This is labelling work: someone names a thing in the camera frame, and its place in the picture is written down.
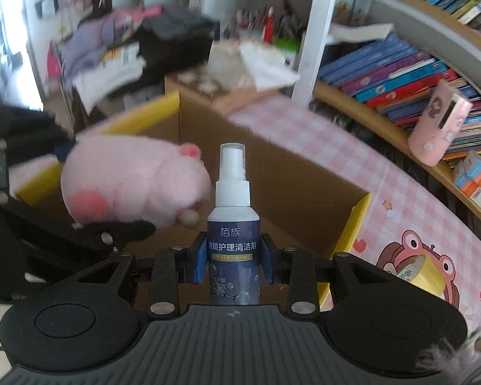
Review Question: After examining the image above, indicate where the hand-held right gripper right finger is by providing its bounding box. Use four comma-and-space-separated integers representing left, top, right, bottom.
260, 233, 399, 317

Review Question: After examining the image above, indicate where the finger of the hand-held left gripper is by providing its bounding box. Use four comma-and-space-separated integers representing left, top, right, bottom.
0, 192, 157, 257
0, 106, 79, 167

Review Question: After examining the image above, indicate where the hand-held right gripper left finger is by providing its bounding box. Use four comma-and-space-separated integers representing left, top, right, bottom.
69, 232, 208, 317

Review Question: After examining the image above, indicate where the blue white spray bottle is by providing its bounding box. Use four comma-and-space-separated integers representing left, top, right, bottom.
206, 143, 262, 305

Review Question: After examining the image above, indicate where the pink plush toy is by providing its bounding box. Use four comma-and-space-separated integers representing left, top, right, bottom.
60, 134, 213, 227

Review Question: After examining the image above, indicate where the yellow cardboard box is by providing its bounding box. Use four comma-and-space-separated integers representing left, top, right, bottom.
8, 90, 373, 309

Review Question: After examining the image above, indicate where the pink backpack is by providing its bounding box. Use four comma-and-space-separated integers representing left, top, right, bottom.
46, 42, 63, 79

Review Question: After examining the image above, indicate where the white printed shirt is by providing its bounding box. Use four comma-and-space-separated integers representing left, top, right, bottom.
74, 54, 145, 109

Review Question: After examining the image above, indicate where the purple garment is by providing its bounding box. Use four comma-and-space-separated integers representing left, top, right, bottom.
62, 8, 145, 77

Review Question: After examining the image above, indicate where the pink printed table mat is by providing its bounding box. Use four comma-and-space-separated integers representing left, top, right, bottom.
228, 94, 481, 329

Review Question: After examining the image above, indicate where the black white tote bag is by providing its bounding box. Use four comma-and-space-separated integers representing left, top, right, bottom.
36, 0, 57, 19

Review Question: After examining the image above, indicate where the black cabinet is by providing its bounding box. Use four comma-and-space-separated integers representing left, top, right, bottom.
138, 32, 213, 89

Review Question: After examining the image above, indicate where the yellow tape roll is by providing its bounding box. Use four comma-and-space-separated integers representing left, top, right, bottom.
389, 254, 445, 299

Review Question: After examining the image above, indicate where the pink stick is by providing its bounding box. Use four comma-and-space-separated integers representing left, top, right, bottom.
116, 6, 163, 22

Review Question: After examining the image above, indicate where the brown cardboard box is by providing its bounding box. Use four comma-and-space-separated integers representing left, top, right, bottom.
164, 68, 281, 115

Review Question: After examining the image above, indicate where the dark grey folded cloth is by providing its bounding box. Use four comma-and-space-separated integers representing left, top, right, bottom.
138, 12, 221, 45

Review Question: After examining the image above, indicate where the crumpled white cloth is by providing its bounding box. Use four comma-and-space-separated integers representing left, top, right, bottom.
208, 40, 301, 89

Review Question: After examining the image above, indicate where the fluffy white fur trim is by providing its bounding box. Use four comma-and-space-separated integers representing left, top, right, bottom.
417, 325, 481, 385

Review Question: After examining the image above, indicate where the pink cylindrical appliance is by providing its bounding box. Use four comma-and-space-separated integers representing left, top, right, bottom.
408, 79, 473, 166

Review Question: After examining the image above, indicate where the row of colourful books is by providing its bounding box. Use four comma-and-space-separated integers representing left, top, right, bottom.
318, 34, 481, 161

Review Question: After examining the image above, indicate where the red bottle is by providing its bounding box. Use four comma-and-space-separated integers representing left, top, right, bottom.
263, 6, 275, 45

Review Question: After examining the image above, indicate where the curved wooden bookshelf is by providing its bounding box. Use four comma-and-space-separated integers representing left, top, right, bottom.
291, 0, 481, 237

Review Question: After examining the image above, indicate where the white shelf post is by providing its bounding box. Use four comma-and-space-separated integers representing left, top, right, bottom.
291, 0, 343, 107

